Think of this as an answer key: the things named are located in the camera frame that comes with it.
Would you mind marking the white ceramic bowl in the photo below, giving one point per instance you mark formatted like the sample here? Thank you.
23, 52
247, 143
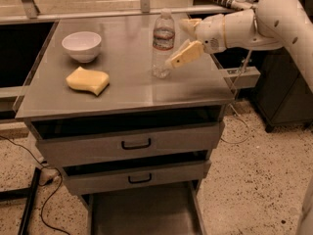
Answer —
83, 46

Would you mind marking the black drawer handle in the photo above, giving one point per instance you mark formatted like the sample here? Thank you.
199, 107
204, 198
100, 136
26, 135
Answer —
138, 179
136, 145

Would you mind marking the clear plastic water bottle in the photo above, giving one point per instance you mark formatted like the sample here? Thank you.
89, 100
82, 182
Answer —
163, 43

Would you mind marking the grey metal drawer cabinet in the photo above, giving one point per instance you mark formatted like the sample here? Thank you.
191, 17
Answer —
134, 99

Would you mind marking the black top drawer handle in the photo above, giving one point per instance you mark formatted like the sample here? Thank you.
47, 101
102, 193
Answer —
136, 145

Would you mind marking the open grey bottom drawer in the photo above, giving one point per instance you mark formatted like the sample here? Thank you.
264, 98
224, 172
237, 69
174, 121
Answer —
168, 209

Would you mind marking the yellow sponge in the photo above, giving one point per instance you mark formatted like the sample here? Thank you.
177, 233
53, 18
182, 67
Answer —
93, 81

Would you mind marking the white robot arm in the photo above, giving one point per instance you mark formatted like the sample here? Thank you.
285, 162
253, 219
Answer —
260, 186

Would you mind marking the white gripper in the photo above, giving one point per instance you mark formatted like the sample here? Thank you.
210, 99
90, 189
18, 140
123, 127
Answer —
210, 33

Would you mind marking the black middle drawer handle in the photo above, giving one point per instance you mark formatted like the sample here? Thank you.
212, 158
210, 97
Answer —
138, 179

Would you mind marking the grey middle drawer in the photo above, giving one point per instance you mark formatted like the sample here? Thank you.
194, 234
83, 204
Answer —
112, 181

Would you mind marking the grey top drawer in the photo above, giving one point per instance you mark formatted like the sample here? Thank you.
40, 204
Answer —
85, 150

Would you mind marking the grey metal side bracket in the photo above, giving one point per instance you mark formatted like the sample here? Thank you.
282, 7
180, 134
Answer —
241, 79

